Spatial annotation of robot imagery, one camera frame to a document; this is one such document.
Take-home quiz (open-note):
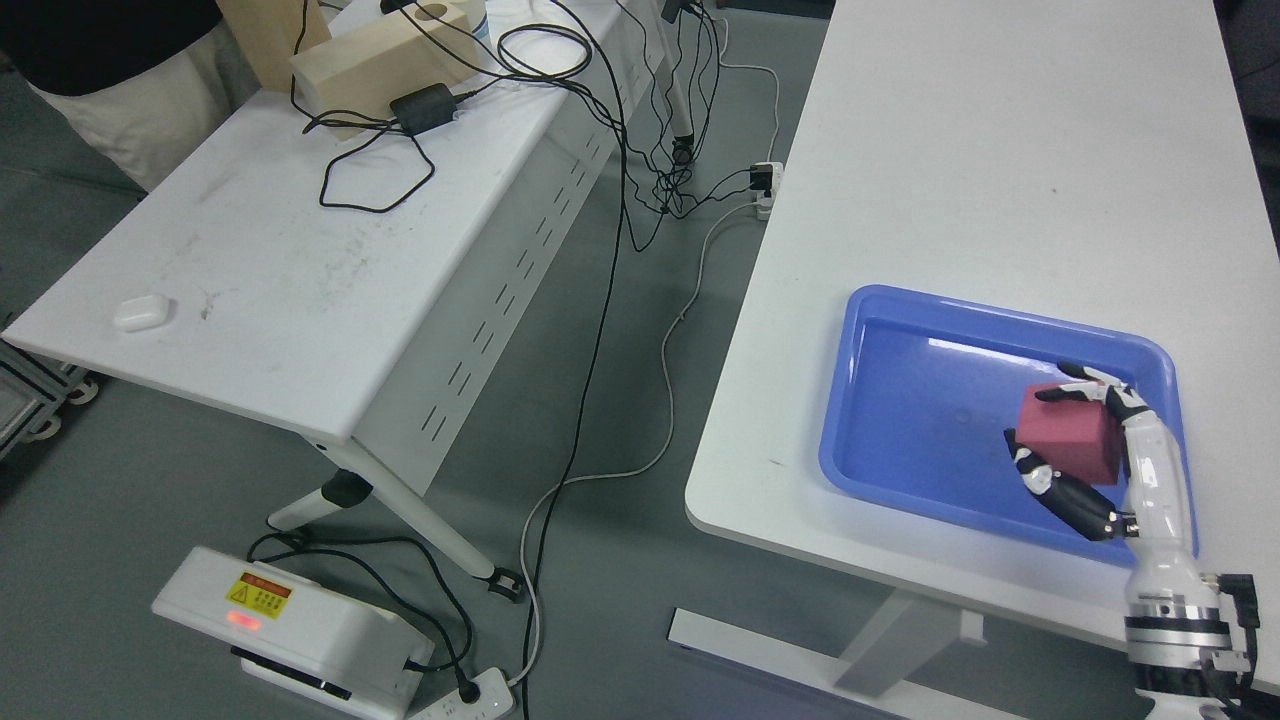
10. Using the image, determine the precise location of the white power supply box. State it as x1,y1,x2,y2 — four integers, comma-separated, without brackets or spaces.
151,546,435,719

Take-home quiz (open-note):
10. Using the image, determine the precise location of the white robot forearm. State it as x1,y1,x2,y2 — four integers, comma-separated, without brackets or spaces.
1125,573,1267,719

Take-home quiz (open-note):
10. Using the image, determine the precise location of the white power strip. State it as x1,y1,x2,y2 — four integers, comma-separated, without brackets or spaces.
749,161,785,222
408,667,516,720

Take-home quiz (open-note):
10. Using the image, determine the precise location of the white folding desk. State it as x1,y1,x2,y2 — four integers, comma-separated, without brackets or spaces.
0,0,681,601

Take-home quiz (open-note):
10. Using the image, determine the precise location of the person in beige trousers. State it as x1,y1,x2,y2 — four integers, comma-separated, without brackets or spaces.
1,1,260,192

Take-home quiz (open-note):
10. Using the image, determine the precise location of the white pedestal table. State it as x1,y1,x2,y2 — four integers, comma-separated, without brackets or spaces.
685,1,1277,692

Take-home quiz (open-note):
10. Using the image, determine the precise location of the white floor power cable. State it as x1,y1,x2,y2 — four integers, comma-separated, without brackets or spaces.
506,20,783,691

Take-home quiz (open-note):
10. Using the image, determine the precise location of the pink foam block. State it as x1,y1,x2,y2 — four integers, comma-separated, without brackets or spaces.
1015,383,1123,486

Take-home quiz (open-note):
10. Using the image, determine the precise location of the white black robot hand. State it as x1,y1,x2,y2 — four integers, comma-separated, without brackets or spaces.
1004,361,1219,611

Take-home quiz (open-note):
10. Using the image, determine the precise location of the black power adapter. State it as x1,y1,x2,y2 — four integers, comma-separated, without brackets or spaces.
389,83,460,136

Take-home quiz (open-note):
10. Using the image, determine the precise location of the blue plastic tray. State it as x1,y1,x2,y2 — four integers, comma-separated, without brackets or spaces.
817,284,1184,568

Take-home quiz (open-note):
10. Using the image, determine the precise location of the black floor power cable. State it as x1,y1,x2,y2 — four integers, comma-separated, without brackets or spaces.
515,0,721,720

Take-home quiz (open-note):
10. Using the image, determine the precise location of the wooden block with hole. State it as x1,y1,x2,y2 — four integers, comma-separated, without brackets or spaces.
291,3,479,124

